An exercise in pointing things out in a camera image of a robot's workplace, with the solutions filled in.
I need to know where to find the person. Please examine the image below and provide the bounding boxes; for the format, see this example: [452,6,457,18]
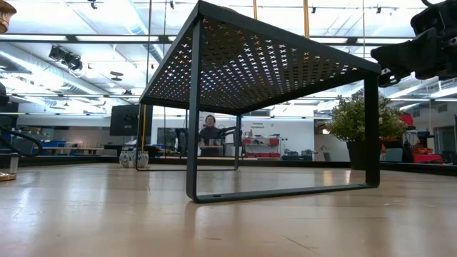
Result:
[198,114,225,158]

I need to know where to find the green potted artificial plant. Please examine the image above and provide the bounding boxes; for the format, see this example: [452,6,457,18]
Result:
[323,93,408,171]

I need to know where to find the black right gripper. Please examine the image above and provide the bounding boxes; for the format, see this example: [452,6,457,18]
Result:
[371,0,457,88]

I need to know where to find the small grey metal cylinder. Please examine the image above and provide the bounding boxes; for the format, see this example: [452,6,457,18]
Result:
[9,152,20,175]

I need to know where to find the red tool cart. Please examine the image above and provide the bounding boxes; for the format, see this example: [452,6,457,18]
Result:
[399,113,445,165]

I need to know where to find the blue storage crate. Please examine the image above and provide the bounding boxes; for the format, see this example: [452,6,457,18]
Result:
[38,139,67,149]

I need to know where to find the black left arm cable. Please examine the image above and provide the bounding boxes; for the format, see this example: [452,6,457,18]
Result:
[0,124,44,158]

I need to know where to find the shelf with red bins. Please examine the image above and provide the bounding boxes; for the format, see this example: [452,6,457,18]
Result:
[241,136,282,158]

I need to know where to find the yellow hanging cable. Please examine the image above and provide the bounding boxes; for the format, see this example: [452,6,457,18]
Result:
[141,0,154,153]

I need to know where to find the black wall screen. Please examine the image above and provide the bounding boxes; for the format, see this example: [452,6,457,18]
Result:
[109,104,154,137]

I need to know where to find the black perforated metal shelf riser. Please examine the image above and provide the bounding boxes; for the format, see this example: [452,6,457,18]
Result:
[135,0,382,204]

